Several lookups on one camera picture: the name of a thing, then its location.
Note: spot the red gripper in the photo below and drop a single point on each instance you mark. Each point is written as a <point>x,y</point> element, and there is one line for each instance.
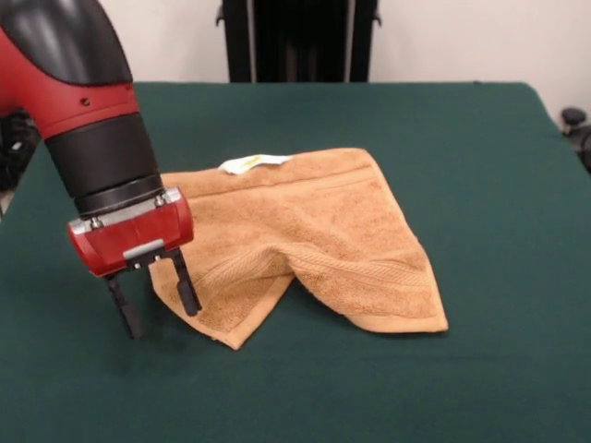
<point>134,240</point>

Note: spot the tan terry towel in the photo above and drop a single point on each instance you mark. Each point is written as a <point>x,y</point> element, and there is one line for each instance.
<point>323,231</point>

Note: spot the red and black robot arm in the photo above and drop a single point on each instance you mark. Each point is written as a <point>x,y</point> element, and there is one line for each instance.
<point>92,138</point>

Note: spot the dark green table cloth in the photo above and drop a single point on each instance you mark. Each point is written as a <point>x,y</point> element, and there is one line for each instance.
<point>438,369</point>

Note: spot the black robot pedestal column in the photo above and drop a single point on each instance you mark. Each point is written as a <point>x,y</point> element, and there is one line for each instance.
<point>305,41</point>

